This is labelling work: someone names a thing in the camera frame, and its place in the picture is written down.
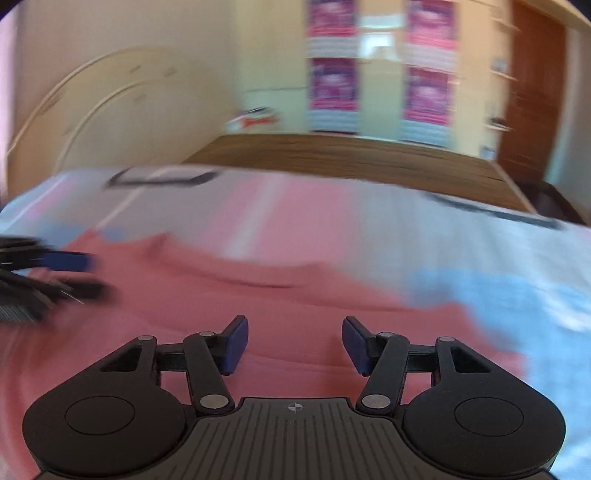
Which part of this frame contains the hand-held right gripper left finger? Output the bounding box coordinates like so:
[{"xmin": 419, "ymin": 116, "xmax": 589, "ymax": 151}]
[{"xmin": 99, "ymin": 315, "xmax": 250, "ymax": 415}]

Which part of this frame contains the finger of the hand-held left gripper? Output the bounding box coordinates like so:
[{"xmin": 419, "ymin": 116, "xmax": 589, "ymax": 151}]
[
  {"xmin": 28, "ymin": 249, "xmax": 98, "ymax": 274},
  {"xmin": 25, "ymin": 274, "xmax": 117, "ymax": 305}
]

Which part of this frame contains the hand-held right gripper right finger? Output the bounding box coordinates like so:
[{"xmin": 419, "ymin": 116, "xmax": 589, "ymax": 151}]
[{"xmin": 342, "ymin": 316, "xmax": 492, "ymax": 415}]

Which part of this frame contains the pink knit sweater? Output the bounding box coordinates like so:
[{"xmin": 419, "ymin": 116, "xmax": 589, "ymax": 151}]
[{"xmin": 0, "ymin": 233, "xmax": 527, "ymax": 480}]

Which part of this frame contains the cream arched headboard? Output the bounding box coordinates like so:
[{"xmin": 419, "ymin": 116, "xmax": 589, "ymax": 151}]
[{"xmin": 4, "ymin": 48, "xmax": 241, "ymax": 204}]

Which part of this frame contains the bed with patterned sheet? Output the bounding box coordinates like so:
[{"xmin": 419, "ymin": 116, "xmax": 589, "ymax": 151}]
[{"xmin": 0, "ymin": 168, "xmax": 591, "ymax": 480}]

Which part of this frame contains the wooden bed board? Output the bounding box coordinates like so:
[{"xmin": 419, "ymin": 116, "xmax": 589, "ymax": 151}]
[{"xmin": 182, "ymin": 134, "xmax": 537, "ymax": 214}]

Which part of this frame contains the white and orange box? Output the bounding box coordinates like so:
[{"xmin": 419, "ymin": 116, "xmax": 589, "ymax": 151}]
[{"xmin": 224, "ymin": 106, "xmax": 282, "ymax": 133}]

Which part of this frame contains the dark wooden chair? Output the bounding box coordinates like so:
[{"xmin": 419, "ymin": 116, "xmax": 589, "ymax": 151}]
[{"xmin": 517, "ymin": 180, "xmax": 583, "ymax": 225}]

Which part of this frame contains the cream wardrobe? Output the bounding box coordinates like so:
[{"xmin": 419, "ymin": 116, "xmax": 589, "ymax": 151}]
[{"xmin": 233, "ymin": 0, "xmax": 518, "ymax": 148}]

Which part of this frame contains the brown wooden door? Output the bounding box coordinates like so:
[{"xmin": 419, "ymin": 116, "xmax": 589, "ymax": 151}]
[{"xmin": 496, "ymin": 0, "xmax": 568, "ymax": 183}]

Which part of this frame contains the purple wall poster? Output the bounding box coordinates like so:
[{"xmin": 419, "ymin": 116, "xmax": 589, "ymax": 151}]
[
  {"xmin": 406, "ymin": 0, "xmax": 458, "ymax": 70},
  {"xmin": 307, "ymin": 0, "xmax": 358, "ymax": 58},
  {"xmin": 401, "ymin": 67, "xmax": 451, "ymax": 146},
  {"xmin": 308, "ymin": 58, "xmax": 361, "ymax": 134}
]

